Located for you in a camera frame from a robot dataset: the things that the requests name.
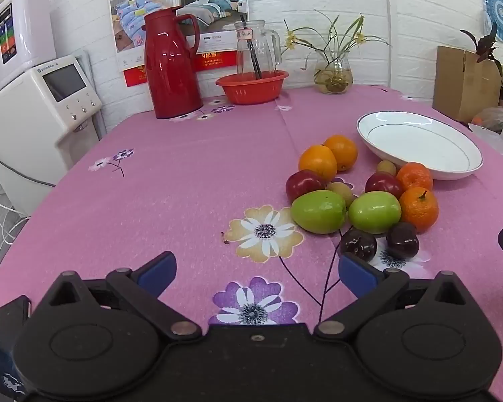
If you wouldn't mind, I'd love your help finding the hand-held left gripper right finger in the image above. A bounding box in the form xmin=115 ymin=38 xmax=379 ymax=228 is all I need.
xmin=314 ymin=255 xmax=483 ymax=341

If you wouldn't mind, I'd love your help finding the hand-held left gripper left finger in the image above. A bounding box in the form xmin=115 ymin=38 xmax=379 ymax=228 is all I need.
xmin=34 ymin=251 xmax=203 ymax=341

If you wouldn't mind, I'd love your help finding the dark purple plum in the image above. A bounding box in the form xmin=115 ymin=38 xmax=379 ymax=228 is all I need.
xmin=339 ymin=228 xmax=378 ymax=262
xmin=386 ymin=222 xmax=420 ymax=259

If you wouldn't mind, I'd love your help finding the green mango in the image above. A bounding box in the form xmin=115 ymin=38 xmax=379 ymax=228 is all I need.
xmin=291 ymin=190 xmax=347 ymax=235
xmin=348 ymin=191 xmax=402 ymax=235

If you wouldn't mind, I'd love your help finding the small mandarin with stem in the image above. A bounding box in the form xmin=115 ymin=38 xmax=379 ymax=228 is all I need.
xmin=399 ymin=187 xmax=439 ymax=233

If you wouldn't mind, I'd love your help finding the red apple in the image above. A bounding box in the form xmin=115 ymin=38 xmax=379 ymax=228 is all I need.
xmin=286 ymin=170 xmax=327 ymax=204
xmin=365 ymin=172 xmax=403 ymax=201

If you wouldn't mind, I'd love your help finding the large orange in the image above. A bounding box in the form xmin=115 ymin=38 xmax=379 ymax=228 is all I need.
xmin=323 ymin=135 xmax=358 ymax=172
xmin=299 ymin=144 xmax=338 ymax=182

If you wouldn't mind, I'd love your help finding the white plate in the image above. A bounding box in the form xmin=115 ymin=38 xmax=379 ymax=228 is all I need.
xmin=356 ymin=111 xmax=484 ymax=181

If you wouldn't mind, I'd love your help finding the pink floral tablecloth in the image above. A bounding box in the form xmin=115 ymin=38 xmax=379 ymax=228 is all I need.
xmin=0 ymin=85 xmax=503 ymax=369

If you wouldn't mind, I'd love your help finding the clear plastic bag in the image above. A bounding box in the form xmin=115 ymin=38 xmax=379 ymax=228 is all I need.
xmin=469 ymin=100 xmax=503 ymax=157

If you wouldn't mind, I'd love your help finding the cardboard box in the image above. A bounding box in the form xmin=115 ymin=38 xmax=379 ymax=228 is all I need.
xmin=433 ymin=45 xmax=503 ymax=123

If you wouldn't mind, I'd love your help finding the white water dispenser with screen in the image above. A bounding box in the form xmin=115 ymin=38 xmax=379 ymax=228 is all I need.
xmin=0 ymin=54 xmax=105 ymax=218

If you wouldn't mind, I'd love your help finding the dark red leafy plant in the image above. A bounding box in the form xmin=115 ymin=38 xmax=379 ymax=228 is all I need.
xmin=460 ymin=21 xmax=503 ymax=76

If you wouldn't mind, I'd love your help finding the glass vase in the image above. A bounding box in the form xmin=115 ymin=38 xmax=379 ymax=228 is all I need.
xmin=314 ymin=52 xmax=353 ymax=95

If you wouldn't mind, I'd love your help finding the red plastic basin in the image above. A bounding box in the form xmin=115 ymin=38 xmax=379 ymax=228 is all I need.
xmin=216 ymin=70 xmax=290 ymax=105

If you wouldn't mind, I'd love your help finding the red thermos jug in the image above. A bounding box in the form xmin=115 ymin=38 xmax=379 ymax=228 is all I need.
xmin=144 ymin=6 xmax=205 ymax=120

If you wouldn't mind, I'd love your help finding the black stick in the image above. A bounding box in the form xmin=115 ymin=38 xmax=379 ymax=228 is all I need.
xmin=241 ymin=16 xmax=263 ymax=79

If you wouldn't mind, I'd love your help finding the glass pitcher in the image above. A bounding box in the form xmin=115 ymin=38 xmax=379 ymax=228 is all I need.
xmin=235 ymin=20 xmax=282 ymax=79

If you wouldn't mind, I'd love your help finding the green plant with yellow flowers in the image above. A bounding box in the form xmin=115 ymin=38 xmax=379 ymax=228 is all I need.
xmin=283 ymin=9 xmax=392 ymax=72

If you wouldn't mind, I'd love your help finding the white cable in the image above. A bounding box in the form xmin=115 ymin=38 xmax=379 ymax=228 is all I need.
xmin=0 ymin=193 xmax=30 ymax=260

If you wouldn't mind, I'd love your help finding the grey cable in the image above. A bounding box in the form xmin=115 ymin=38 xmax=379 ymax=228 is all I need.
xmin=0 ymin=142 xmax=57 ymax=188

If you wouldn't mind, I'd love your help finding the white wall appliance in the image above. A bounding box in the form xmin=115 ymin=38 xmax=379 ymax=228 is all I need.
xmin=0 ymin=0 xmax=57 ymax=99

